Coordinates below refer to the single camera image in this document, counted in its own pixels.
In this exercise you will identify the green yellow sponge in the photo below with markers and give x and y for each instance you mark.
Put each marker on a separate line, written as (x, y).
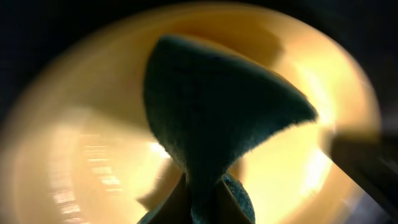
(207, 108)

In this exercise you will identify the yellow plate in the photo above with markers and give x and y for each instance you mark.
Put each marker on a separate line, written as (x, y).
(80, 150)

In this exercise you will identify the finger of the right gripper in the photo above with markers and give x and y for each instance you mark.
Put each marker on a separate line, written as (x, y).
(371, 163)

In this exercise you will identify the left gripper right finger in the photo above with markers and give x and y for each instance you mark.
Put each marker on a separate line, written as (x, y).
(232, 203)

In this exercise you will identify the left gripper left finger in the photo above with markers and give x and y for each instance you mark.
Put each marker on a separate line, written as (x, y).
(177, 208)

